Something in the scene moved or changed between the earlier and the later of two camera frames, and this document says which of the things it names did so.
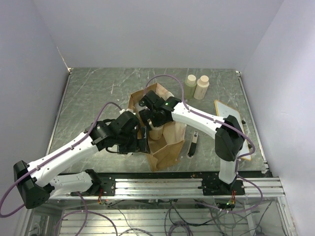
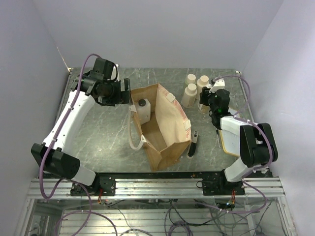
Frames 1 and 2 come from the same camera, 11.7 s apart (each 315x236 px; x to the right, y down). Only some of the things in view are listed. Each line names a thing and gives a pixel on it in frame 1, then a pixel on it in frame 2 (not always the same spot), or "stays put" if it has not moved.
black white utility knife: x=192 y=149 stays put
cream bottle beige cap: x=202 y=84 stays put
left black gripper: x=138 y=145 to x=125 y=96
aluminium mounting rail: x=243 y=189 stays put
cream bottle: x=155 y=133 to x=189 y=96
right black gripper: x=146 y=114 to x=204 y=95
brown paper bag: x=165 y=151 stays put
